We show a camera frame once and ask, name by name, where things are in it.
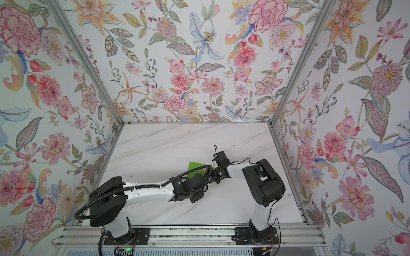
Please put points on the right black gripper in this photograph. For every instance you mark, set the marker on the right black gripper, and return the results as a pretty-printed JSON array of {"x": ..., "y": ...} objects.
[{"x": 218, "y": 181}]

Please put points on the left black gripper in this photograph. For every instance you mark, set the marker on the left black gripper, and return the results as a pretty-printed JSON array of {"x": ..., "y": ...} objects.
[{"x": 200, "y": 197}]

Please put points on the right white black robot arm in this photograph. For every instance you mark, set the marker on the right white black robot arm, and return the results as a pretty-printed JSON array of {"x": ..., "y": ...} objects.
[{"x": 264, "y": 183}]

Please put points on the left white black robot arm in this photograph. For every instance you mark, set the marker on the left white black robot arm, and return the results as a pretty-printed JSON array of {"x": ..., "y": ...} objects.
[{"x": 107, "y": 201}]

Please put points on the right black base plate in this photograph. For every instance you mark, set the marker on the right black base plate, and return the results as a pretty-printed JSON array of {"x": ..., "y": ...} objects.
[{"x": 251, "y": 236}]

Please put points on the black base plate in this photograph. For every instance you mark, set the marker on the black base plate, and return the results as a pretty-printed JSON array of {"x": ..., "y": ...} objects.
[
  {"x": 251, "y": 236},
  {"x": 138, "y": 236}
]

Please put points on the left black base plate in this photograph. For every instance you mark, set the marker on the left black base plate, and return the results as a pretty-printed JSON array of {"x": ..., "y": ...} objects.
[{"x": 138, "y": 236}]

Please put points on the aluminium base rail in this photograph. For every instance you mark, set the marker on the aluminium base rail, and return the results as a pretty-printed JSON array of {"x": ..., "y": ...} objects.
[{"x": 193, "y": 236}]

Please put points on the white perforated cable tray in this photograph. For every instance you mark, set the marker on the white perforated cable tray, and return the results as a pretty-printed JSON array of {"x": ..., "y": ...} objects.
[{"x": 181, "y": 252}]

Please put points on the right aluminium corner post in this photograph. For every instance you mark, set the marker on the right aluminium corner post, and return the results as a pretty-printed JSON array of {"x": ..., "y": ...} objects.
[{"x": 323, "y": 15}]

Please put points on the aluminium corner post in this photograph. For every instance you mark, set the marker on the aluminium corner post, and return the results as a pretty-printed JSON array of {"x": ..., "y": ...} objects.
[
  {"x": 323, "y": 15},
  {"x": 74, "y": 41}
]

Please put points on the left aluminium corner post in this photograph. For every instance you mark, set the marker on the left aluminium corner post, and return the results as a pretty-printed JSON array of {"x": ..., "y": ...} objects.
[{"x": 74, "y": 41}]

